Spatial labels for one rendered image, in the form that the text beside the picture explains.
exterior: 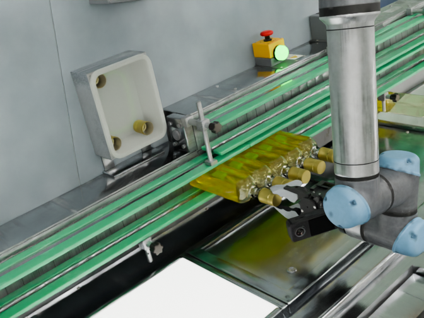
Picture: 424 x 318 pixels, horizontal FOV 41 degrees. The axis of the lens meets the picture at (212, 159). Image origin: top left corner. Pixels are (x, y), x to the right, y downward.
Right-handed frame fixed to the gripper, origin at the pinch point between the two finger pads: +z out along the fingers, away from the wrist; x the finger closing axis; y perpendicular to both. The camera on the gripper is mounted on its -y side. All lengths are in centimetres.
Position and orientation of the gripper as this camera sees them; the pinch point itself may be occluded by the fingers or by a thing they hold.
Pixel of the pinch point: (274, 199)
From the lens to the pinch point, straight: 130.2
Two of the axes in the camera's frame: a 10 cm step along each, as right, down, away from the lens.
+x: -1.9, -8.9, -4.1
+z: -6.6, -1.9, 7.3
